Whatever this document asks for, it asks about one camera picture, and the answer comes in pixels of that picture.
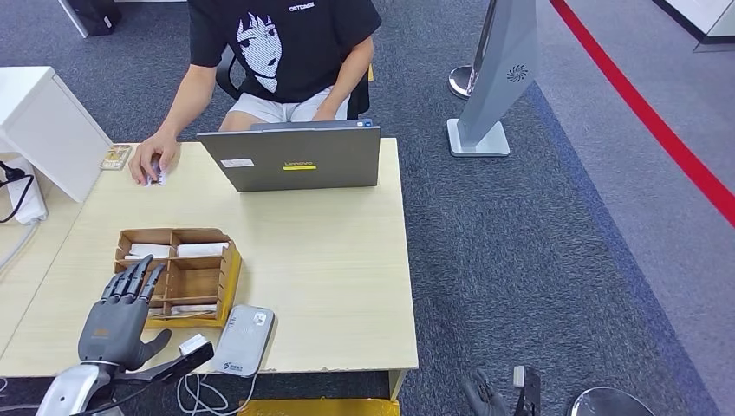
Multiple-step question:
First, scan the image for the grey card reader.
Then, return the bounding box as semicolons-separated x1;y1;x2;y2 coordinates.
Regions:
210;304;276;380

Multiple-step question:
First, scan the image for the chrome stanchion post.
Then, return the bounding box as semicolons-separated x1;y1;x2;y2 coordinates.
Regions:
447;0;498;101

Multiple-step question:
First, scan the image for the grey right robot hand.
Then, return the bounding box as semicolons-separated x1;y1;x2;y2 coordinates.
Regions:
459;368;511;416

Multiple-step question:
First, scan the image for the person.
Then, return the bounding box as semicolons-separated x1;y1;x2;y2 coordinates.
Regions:
127;0;383;188

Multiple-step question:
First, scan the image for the wooden divided card box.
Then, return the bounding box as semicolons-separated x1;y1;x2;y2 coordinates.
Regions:
110;228;236;322

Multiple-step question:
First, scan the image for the shiny silver dome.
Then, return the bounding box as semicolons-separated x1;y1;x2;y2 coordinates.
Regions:
565;386;657;416

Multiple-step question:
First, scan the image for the black right camera bracket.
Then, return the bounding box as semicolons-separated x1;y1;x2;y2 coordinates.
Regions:
512;366;542;416

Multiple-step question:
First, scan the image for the yellow floor tape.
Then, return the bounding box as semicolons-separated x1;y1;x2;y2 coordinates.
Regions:
237;398;401;416

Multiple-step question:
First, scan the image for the grey standing kiosk panel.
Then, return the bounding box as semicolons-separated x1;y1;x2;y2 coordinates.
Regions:
446;0;541;158

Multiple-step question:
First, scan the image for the grey power cord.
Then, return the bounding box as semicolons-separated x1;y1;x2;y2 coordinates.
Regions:
0;220;42;272

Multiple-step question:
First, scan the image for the white power strip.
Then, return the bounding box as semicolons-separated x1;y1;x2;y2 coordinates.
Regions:
4;158;49;226

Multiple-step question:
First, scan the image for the white card reader cable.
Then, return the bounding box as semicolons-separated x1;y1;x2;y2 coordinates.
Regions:
175;372;257;416

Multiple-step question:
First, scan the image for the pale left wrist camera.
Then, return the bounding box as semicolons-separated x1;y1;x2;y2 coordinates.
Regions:
178;334;210;357

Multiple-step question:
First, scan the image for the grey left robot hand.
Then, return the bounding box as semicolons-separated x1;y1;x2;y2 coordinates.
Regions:
77;255;173;372

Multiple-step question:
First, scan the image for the black camera bracket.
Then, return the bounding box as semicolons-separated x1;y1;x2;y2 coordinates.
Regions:
112;341;215;386
512;366;542;416

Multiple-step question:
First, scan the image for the grey laptop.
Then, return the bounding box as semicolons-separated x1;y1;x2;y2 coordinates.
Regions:
196;118;382;193

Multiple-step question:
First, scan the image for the pale wooden desk leg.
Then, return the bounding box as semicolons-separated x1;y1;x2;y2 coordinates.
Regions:
387;370;410;402

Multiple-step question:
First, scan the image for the white ID card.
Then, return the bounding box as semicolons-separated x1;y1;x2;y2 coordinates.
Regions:
143;158;169;188

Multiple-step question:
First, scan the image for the black left camera bracket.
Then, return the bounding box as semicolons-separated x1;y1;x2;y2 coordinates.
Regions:
112;341;215;386

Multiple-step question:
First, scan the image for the black plug cable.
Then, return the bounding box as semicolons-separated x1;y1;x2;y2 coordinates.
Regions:
0;160;36;225

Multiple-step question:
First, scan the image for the small gold patterned card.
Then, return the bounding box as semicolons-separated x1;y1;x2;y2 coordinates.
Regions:
100;144;133;172

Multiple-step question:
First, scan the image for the person's right hand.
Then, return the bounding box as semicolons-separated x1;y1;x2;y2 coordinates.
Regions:
127;133;180;188

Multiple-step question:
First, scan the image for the white cabinet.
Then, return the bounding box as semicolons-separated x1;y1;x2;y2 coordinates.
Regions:
0;66;114;204

